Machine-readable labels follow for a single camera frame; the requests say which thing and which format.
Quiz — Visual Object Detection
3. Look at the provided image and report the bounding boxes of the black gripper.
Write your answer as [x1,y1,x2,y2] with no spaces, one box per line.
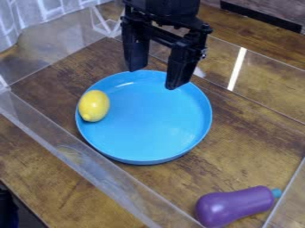
[122,0,213,90]

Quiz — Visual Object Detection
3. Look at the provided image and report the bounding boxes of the purple toy eggplant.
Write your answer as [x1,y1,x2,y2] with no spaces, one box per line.
[196,185,283,228]

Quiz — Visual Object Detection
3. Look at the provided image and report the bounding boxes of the blue round tray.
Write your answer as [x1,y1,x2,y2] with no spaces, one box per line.
[76,70,213,165]

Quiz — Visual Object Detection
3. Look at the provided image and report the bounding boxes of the yellow toy lemon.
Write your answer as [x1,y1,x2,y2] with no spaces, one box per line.
[78,90,110,122]

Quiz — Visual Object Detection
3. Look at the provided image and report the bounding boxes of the white patterned curtain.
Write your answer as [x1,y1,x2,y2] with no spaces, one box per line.
[0,0,112,52]

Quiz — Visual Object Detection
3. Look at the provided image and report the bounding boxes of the clear acrylic enclosure wall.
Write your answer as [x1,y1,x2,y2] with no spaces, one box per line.
[0,4,305,228]

